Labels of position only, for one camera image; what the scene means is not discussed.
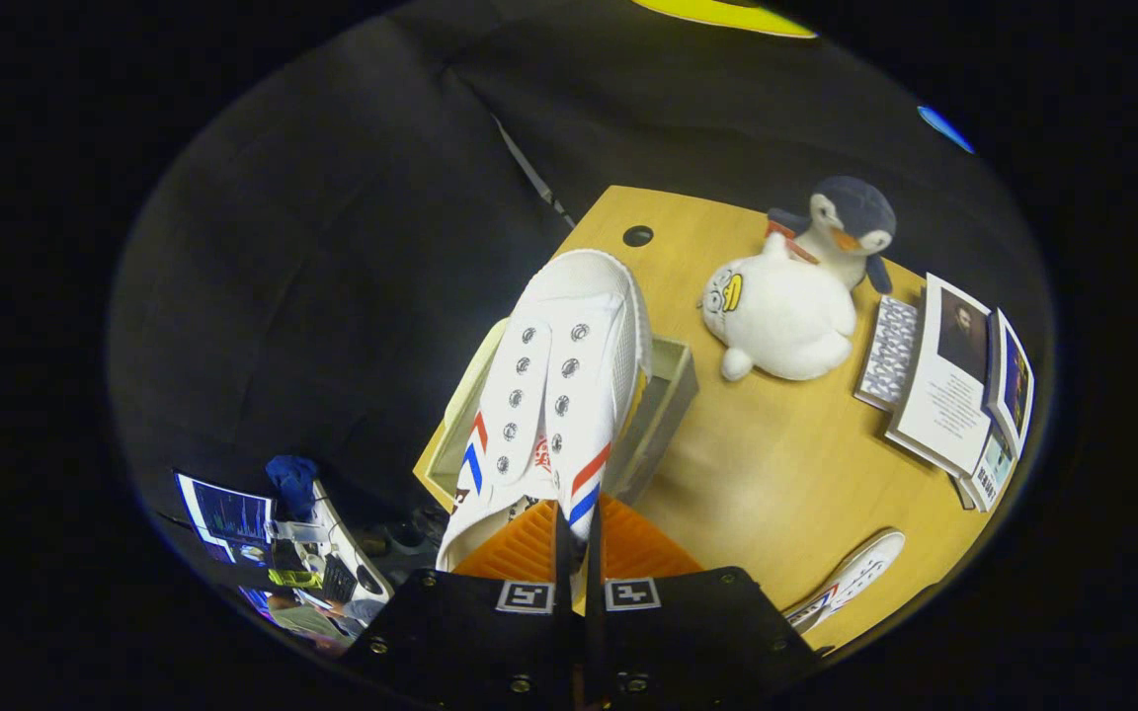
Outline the computer monitor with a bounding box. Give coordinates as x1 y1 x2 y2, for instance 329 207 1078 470
177 472 274 566

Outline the teal cover book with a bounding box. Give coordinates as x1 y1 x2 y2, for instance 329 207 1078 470
969 425 1016 513

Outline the patterned cover book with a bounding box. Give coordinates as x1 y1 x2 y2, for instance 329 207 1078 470
853 294 921 413

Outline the blue cloth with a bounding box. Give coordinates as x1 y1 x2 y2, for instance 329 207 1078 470
266 454 318 519

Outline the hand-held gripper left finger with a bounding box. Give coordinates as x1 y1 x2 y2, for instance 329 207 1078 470
337 499 575 711

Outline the white portrait cover book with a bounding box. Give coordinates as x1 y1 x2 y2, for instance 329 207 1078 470
885 274 995 478

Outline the grey fabric storage box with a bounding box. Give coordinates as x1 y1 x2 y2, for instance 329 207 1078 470
414 316 698 510

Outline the penguin plush toy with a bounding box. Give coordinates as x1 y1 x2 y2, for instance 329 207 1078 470
767 176 898 295

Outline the white striped canvas shoe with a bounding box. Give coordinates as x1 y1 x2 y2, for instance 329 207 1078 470
784 530 906 633
436 249 654 603

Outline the white duck plush toy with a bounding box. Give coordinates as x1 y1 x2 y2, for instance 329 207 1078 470
697 232 858 383

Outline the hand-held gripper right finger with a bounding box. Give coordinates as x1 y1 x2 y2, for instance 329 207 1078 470
584 494 822 711

